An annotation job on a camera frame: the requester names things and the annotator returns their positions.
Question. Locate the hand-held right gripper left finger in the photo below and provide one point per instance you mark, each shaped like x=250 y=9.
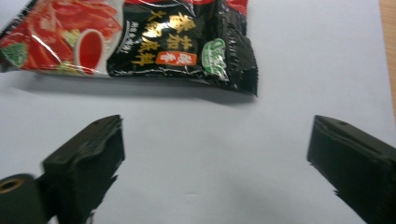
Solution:
x=84 y=161

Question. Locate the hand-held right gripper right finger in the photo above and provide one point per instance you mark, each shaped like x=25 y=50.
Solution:
x=358 y=165

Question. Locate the red and black seasoning packet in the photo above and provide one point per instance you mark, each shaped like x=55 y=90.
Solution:
x=130 y=40

